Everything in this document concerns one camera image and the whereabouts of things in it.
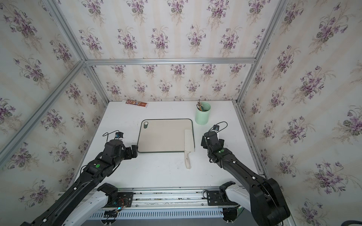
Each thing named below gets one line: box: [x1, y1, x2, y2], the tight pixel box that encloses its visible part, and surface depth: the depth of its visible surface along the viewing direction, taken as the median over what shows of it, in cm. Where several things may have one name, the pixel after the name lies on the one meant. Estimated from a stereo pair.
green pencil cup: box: [194, 101, 212, 125], surface depth 103 cm
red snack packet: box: [125, 99, 149, 109], surface depth 121 cm
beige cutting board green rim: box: [137, 118, 194, 154], surface depth 102 cm
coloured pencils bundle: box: [196, 98, 204, 112], surface depth 97 cm
